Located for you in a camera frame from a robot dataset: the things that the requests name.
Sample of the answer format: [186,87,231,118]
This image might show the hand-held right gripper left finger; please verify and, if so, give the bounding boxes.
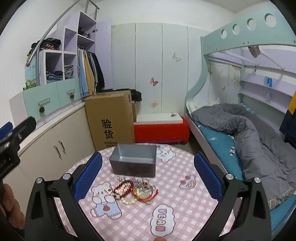
[24,152,103,241]

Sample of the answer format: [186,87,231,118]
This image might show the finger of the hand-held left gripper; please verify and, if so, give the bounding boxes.
[10,116,37,142]
[0,122,14,141]

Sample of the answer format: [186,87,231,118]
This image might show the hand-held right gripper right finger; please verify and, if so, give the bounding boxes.
[194,152,272,241]

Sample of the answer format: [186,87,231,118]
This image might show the pile of beaded bracelets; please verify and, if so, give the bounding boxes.
[111,176,160,206]

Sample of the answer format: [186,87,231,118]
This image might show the grey metal box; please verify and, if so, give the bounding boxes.
[109,144,157,178]

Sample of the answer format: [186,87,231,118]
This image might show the multicoloured beaded bracelet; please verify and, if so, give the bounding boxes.
[133,189,160,202]

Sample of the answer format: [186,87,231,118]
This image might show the person's left hand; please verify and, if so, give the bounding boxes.
[0,183,26,230]

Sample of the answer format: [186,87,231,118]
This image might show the mint drawer unit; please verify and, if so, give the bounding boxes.
[9,77,85,126]

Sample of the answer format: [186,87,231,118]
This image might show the beige cabinet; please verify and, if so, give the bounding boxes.
[0,101,97,201]

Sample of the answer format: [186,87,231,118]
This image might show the teal bed sheet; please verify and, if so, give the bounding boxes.
[198,122,296,233]

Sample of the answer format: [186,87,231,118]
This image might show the green toy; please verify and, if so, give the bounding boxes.
[22,80,38,91]

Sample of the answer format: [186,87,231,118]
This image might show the folded jeans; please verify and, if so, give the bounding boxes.
[46,70,63,83]

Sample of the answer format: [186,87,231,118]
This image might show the grey duvet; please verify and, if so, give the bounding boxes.
[191,103,296,210]

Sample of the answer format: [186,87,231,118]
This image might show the tall cardboard box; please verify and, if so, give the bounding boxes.
[84,90,136,151]

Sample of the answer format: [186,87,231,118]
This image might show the pale jade pendant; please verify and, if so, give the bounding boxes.
[139,193,154,205]

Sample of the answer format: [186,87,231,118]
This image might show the red cloth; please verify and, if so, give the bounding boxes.
[133,117,190,144]

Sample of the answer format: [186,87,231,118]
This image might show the pink checked tablecloth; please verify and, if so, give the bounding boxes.
[52,143,243,241]

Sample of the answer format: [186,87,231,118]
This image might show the folded light clothes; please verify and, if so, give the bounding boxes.
[63,65,74,79]

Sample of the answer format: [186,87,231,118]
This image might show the white pillow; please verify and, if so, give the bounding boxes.
[186,97,221,114]

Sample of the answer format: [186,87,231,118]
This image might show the light blue hanging shirt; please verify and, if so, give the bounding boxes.
[77,48,90,98]

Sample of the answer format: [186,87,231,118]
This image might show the white board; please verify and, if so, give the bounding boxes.
[136,113,185,125]

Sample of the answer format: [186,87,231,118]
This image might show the yellow hanging jacket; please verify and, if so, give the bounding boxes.
[83,50,97,95]

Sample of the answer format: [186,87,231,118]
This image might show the dark clothes pile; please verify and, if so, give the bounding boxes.
[27,38,62,56]

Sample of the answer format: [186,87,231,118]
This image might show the black hanging jacket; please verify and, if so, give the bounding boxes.
[91,52,105,93]

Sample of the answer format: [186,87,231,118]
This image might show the black cloth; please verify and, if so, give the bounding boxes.
[130,89,143,102]

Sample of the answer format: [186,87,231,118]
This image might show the purple shelf unit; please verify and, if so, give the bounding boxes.
[25,11,112,93]

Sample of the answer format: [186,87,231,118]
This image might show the navy and yellow jacket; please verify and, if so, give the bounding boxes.
[279,90,296,149]

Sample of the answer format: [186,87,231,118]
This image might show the dark folded clothes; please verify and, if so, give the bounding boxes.
[77,26,92,39]

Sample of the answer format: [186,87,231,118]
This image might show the white wardrobe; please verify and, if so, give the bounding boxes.
[111,22,204,117]

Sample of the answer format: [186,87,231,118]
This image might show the brown hanging ornament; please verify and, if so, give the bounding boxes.
[247,45,261,58]

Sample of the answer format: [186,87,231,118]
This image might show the curved metal rail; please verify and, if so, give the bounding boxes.
[26,0,80,68]

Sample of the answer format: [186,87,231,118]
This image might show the mint bunk bed frame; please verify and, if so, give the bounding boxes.
[184,0,296,241]

